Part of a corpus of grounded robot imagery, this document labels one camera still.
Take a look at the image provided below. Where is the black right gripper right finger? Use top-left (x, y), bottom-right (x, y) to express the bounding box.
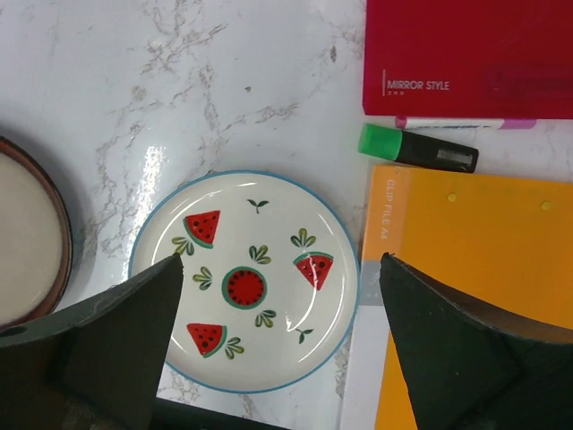
top-left (380, 253), bottom-right (572, 429)

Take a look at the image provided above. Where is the watermelon pattern white plate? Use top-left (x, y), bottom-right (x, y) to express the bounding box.
top-left (129, 170), bottom-right (359, 393)

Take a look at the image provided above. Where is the orange clip file folder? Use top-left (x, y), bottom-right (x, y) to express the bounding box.
top-left (362, 166), bottom-right (572, 429)

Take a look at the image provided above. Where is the red folder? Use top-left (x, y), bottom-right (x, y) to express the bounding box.
top-left (363, 0), bottom-right (572, 119)

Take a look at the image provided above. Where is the pink white marker pen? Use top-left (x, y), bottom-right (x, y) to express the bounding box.
top-left (395, 116), bottom-right (537, 130)

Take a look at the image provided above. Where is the green cap black highlighter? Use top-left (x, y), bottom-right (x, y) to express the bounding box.
top-left (358, 124), bottom-right (479, 173)

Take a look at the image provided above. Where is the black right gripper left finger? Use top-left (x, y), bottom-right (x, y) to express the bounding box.
top-left (1, 254), bottom-right (184, 429)

